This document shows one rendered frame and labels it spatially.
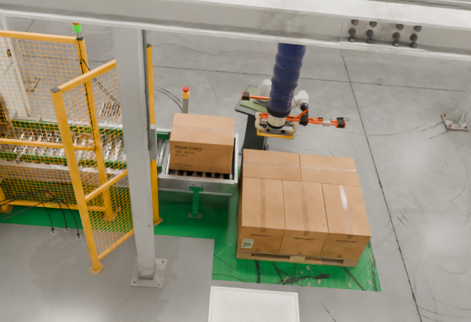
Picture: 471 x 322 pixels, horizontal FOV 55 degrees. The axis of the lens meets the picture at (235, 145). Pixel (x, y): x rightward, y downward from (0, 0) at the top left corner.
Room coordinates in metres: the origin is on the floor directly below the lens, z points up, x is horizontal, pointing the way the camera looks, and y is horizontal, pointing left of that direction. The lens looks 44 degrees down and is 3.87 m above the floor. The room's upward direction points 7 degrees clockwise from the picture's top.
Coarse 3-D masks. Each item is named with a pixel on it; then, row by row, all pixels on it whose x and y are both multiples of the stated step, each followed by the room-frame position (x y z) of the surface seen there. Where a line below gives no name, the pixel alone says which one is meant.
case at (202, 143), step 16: (176, 128) 3.15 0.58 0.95; (192, 128) 3.18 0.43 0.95; (208, 128) 3.21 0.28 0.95; (224, 128) 3.24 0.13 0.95; (176, 144) 2.98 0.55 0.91; (192, 144) 2.99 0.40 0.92; (208, 144) 3.00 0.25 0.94; (224, 144) 3.02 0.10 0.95; (176, 160) 2.98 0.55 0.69; (192, 160) 2.99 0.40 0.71; (208, 160) 3.00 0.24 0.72; (224, 160) 3.01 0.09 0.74
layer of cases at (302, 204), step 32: (256, 160) 3.26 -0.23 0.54; (288, 160) 3.33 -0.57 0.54; (320, 160) 3.39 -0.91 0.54; (352, 160) 3.45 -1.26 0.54; (256, 192) 2.83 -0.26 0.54; (288, 192) 2.88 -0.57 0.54; (320, 192) 2.94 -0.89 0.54; (352, 192) 2.99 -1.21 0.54; (256, 224) 2.45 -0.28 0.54; (288, 224) 2.50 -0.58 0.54; (320, 224) 2.55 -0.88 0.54; (352, 224) 2.59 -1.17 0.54; (320, 256) 2.47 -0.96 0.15; (352, 256) 2.49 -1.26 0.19
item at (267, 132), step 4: (264, 128) 3.15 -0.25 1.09; (268, 128) 3.13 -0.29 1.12; (260, 132) 3.10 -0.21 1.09; (264, 132) 3.10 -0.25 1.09; (268, 132) 3.11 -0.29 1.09; (280, 132) 3.13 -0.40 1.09; (284, 132) 3.12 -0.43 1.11; (268, 136) 3.07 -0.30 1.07; (272, 136) 3.08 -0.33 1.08; (276, 136) 3.08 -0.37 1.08; (280, 136) 3.08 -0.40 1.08; (284, 136) 3.09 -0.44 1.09; (288, 136) 3.09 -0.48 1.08; (292, 136) 3.10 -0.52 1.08
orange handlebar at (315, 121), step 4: (252, 96) 3.46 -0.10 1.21; (256, 96) 3.47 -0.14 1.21; (260, 96) 3.48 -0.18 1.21; (264, 116) 3.19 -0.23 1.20; (288, 116) 3.24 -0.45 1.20; (292, 116) 3.24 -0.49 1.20; (288, 120) 3.20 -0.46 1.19; (292, 120) 3.20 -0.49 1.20; (296, 120) 3.20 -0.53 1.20; (312, 120) 3.25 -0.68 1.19; (316, 120) 3.23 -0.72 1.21; (320, 120) 3.25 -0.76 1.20; (332, 120) 3.27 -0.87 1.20; (332, 124) 3.21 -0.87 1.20
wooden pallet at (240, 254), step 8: (240, 256) 2.42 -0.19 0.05; (248, 256) 2.42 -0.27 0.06; (256, 256) 2.46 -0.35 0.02; (264, 256) 2.47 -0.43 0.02; (272, 256) 2.48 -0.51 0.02; (280, 256) 2.49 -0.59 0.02; (288, 256) 2.50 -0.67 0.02; (296, 256) 2.45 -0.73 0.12; (304, 256) 2.46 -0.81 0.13; (312, 256) 2.46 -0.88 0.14; (328, 264) 2.47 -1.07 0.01; (336, 264) 2.48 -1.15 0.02; (344, 264) 2.48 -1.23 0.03; (352, 264) 2.49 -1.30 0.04
